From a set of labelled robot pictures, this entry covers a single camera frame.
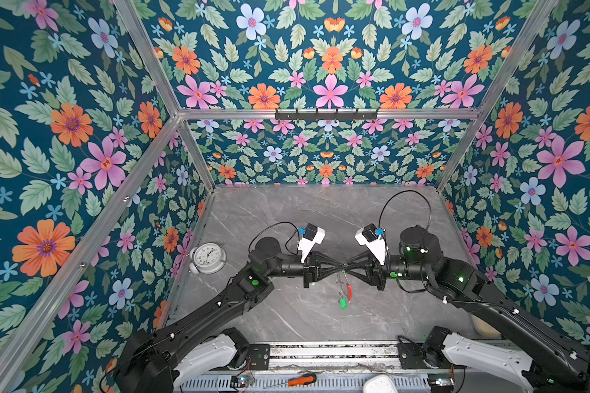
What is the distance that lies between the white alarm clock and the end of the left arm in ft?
1.62

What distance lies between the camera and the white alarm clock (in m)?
0.91

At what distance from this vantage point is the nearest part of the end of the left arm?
0.57 m
